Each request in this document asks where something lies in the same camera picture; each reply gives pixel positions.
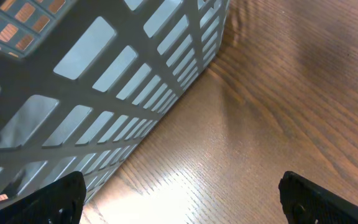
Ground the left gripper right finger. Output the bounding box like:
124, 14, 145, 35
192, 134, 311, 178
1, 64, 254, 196
278, 171, 358, 224

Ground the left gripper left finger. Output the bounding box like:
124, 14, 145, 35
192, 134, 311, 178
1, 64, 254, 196
0, 171, 86, 224

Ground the grey plastic mesh basket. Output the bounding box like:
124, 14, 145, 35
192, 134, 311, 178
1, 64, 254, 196
0, 1, 228, 210

